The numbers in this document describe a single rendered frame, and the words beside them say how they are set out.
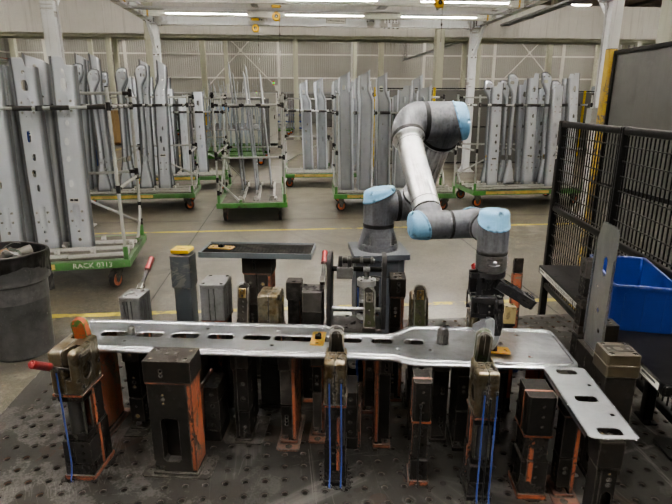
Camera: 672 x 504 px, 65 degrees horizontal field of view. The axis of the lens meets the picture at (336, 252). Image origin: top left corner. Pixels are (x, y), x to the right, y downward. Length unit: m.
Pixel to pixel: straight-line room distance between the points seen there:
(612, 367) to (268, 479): 0.89
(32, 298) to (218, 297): 2.41
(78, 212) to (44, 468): 3.99
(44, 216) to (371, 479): 4.58
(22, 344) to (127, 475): 2.51
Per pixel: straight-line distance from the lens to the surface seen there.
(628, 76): 4.23
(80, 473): 1.59
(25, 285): 3.83
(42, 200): 5.54
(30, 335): 3.98
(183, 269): 1.81
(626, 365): 1.43
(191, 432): 1.44
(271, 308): 1.58
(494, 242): 1.31
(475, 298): 1.35
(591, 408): 1.29
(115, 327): 1.67
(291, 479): 1.47
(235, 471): 1.51
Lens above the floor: 1.63
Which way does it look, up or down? 16 degrees down
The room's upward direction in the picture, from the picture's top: straight up
